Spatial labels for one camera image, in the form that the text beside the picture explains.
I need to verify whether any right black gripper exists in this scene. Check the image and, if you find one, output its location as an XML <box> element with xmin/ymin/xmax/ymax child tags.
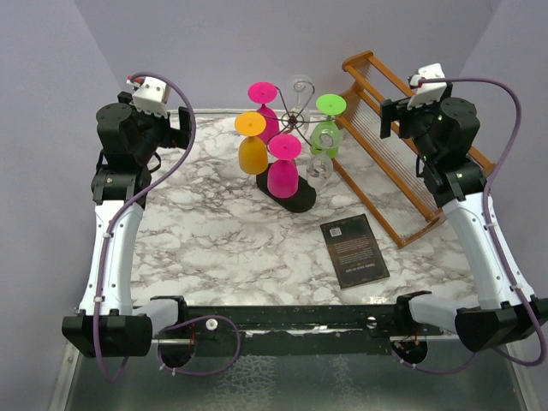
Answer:
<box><xmin>378</xmin><ymin>93</ymin><xmax>448</xmax><ymax>164</ymax></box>

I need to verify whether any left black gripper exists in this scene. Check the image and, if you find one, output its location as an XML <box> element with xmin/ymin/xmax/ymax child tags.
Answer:
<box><xmin>120</xmin><ymin>92</ymin><xmax>193</xmax><ymax>163</ymax></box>

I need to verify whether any green plastic wine glass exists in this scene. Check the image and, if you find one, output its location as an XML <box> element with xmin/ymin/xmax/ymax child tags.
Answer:
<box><xmin>310</xmin><ymin>93</ymin><xmax>347</xmax><ymax>158</ymax></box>

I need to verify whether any orange plastic wine glass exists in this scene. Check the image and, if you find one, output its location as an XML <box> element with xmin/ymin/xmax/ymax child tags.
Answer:
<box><xmin>235</xmin><ymin>111</ymin><xmax>268</xmax><ymax>175</ymax></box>

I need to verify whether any clear wine glass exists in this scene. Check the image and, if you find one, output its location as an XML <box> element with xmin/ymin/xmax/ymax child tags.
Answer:
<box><xmin>287</xmin><ymin>74</ymin><xmax>315</xmax><ymax>136</ymax></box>
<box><xmin>307</xmin><ymin>154</ymin><xmax>333</xmax><ymax>191</ymax></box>

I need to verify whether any pink wine glass front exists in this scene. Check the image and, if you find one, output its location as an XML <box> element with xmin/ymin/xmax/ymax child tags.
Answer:
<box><xmin>247</xmin><ymin>81</ymin><xmax>280</xmax><ymax>144</ymax></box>

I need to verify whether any pink wine glass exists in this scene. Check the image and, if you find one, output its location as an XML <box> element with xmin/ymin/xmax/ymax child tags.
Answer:
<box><xmin>267</xmin><ymin>134</ymin><xmax>302</xmax><ymax>199</ymax></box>
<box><xmin>247</xmin><ymin>81</ymin><xmax>280</xmax><ymax>144</ymax></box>

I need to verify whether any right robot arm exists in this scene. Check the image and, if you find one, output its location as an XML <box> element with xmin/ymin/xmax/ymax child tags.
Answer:
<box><xmin>380</xmin><ymin>97</ymin><xmax>547</xmax><ymax>352</ymax></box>

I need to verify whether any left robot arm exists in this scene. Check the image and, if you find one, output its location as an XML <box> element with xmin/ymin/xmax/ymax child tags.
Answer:
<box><xmin>62</xmin><ymin>92</ymin><xmax>194</xmax><ymax>358</ymax></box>

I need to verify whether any wooden dish rack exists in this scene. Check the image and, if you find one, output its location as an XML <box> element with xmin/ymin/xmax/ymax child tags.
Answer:
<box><xmin>310</xmin><ymin>50</ymin><xmax>499</xmax><ymax>249</ymax></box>

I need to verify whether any metal wine glass rack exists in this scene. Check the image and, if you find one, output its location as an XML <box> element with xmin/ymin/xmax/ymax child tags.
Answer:
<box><xmin>248</xmin><ymin>75</ymin><xmax>347</xmax><ymax>213</ymax></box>

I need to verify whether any black book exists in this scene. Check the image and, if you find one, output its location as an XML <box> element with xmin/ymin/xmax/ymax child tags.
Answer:
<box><xmin>320</xmin><ymin>214</ymin><xmax>390</xmax><ymax>289</ymax></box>

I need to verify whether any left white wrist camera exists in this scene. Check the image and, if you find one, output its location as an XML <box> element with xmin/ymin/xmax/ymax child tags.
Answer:
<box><xmin>126</xmin><ymin>76</ymin><xmax>171</xmax><ymax>118</ymax></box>

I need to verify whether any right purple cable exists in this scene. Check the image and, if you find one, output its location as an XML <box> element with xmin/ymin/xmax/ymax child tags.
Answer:
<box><xmin>391</xmin><ymin>76</ymin><xmax>548</xmax><ymax>373</ymax></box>

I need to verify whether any black mounting rail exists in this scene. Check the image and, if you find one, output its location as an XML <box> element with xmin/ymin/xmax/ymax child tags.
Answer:
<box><xmin>136</xmin><ymin>294</ymin><xmax>446</xmax><ymax>359</ymax></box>

